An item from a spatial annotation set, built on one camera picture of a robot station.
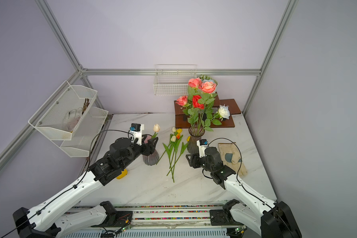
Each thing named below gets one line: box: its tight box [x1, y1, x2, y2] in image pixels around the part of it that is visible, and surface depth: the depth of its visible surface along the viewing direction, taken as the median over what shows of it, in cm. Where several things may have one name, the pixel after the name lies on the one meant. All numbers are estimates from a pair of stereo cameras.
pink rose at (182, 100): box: [175, 95, 191, 108], surface depth 82 cm
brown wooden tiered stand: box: [174, 91, 242, 130], surface depth 81 cm
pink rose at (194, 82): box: [187, 77, 202, 88], surface depth 79 cm
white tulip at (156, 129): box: [151, 123, 161, 139], surface depth 77 cm
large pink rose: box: [198, 81, 217, 94], surface depth 70 cm
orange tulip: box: [169, 133, 184, 169], surface depth 103 cm
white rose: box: [218, 104, 231, 122], surface depth 76 cm
